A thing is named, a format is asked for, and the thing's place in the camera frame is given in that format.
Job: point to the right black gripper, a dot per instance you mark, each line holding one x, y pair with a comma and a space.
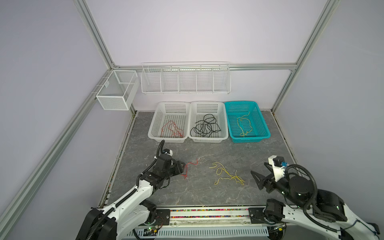
260, 184

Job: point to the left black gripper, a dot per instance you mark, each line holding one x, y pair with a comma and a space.
178, 168

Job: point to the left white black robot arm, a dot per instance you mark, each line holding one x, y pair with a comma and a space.
129, 198

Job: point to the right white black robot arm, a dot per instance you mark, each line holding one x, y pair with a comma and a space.
306, 206

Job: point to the left white plastic basket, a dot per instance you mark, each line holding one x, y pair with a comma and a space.
170, 122

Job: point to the white plastic basket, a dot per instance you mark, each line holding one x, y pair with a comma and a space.
208, 122
170, 122

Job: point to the teal plastic basket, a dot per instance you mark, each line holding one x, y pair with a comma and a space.
245, 122

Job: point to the middle white plastic basket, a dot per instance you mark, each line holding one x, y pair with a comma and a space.
208, 122

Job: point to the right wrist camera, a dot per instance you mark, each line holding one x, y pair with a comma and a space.
278, 165

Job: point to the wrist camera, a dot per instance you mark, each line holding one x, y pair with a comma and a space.
278, 165
168, 151

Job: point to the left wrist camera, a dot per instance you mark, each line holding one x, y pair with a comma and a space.
168, 151

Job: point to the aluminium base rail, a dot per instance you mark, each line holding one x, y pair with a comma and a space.
210, 214

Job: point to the white vented cable duct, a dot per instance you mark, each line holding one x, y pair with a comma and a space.
204, 233

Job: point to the white mesh wall box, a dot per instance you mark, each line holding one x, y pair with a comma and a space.
118, 90

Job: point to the white wire wall shelf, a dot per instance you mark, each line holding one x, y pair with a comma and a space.
186, 78

